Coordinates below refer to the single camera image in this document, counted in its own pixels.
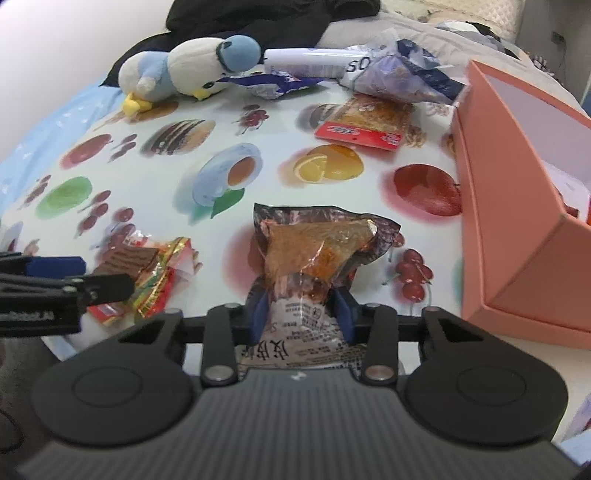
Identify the wall socket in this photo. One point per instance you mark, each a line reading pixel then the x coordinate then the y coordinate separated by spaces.
pixel 558 38

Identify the brown snack packet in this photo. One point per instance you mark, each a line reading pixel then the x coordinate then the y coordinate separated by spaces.
pixel 124 261

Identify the red-label pastry packet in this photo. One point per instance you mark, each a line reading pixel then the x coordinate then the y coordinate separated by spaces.
pixel 360 120

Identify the white tube bottle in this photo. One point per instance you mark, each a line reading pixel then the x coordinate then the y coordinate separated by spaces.
pixel 304 57

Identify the pink cardboard box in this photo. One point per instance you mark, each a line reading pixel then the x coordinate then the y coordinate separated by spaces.
pixel 508 207

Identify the red yellow striped snack packet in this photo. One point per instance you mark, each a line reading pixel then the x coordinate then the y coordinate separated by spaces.
pixel 157 290

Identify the clear plastic wrapper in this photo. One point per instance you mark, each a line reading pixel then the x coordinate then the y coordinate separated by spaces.
pixel 383 39

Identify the blue and white snack bag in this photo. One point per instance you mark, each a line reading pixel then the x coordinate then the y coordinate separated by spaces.
pixel 397 74

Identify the white red snack packet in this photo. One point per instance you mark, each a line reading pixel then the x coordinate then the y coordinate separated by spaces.
pixel 314 249

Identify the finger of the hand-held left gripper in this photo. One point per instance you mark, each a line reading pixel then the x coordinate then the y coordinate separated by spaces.
pixel 108 287
pixel 55 266

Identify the blue snack packet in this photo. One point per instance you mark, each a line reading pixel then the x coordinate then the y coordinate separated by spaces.
pixel 277 85

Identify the blue and white plush penguin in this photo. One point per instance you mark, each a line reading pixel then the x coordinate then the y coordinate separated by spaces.
pixel 184 64

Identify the black jacket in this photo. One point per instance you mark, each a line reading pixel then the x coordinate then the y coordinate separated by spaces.
pixel 231 11

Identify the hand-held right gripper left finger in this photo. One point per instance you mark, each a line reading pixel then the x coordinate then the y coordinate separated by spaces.
pixel 256 318

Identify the cream padded headboard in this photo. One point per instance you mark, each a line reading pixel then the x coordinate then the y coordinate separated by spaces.
pixel 498 14

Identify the fruit-print mat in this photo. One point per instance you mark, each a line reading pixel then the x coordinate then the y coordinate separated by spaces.
pixel 277 129

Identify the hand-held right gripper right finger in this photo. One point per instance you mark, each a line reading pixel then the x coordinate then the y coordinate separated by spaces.
pixel 345 318

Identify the grey blanket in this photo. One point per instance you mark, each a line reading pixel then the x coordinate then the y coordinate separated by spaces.
pixel 360 25

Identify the pile of clothes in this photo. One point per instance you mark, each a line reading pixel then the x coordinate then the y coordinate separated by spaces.
pixel 466 27

